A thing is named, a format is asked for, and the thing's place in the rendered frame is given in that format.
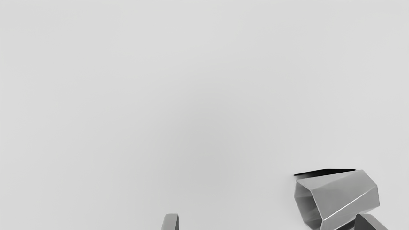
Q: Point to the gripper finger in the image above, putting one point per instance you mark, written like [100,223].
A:
[170,223]

